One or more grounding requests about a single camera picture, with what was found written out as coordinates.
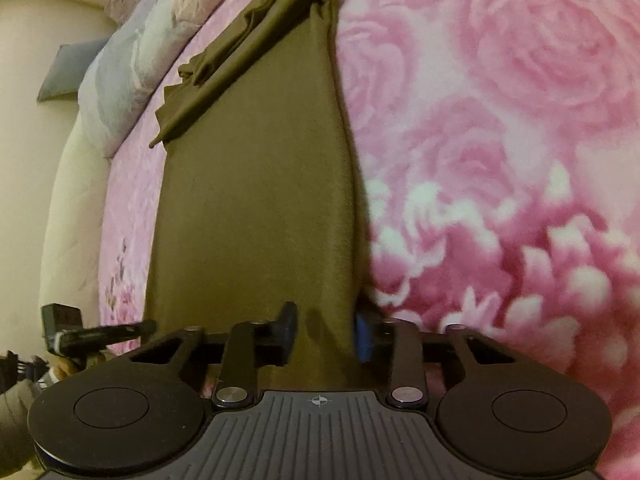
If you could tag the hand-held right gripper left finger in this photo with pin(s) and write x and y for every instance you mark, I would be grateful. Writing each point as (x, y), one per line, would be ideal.
(287, 331)

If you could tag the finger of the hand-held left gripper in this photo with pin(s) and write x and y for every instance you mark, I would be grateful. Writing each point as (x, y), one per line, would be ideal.
(115, 334)

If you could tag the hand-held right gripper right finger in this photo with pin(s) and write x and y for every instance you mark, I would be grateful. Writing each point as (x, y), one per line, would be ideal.
(364, 336)

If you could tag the olive green shirt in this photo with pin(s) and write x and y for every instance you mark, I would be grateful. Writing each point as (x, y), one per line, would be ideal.
(250, 185)

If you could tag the person's left forearm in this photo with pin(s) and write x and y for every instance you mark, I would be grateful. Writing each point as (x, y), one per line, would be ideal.
(17, 420)

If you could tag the person's left hand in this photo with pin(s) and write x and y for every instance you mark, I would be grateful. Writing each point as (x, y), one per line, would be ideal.
(67, 367)

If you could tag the pink floral blanket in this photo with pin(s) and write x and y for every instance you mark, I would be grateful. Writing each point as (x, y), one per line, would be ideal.
(500, 160)

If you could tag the grey pillow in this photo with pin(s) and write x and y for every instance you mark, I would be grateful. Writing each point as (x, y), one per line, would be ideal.
(70, 72)

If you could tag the white grey duvet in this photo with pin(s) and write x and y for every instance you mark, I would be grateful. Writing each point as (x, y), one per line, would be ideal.
(125, 70)

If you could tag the cream padded bed frame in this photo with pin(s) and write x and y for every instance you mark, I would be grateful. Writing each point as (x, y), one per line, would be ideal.
(75, 220)

